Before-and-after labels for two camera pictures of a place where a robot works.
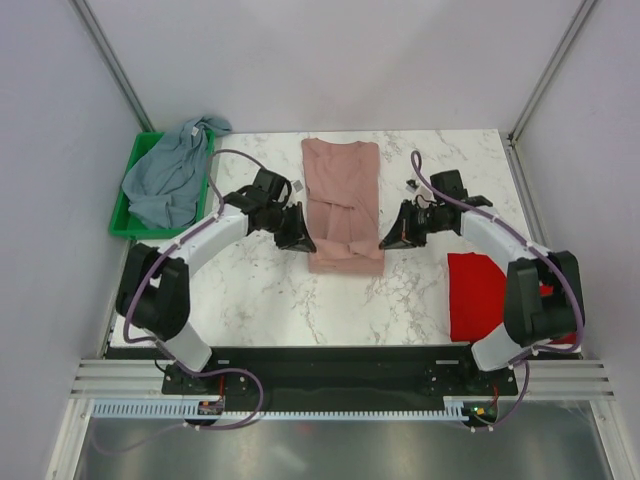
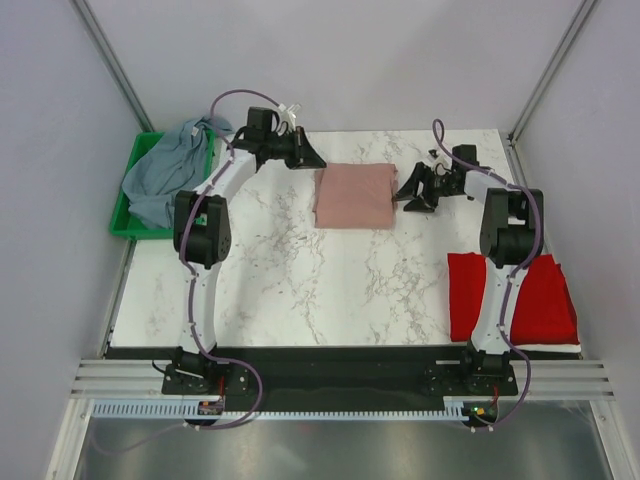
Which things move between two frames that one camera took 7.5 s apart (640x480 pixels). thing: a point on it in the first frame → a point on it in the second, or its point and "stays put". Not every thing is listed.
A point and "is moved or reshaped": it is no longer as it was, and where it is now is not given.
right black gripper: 403,234 → 408,191
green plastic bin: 122,221 stays put
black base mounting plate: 338,378 stays put
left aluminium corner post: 107,57 stays put
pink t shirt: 343,207 is moved or reshaped
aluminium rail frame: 585,381 stays put
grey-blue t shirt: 164,188 stays put
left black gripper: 298,238 → 305,157
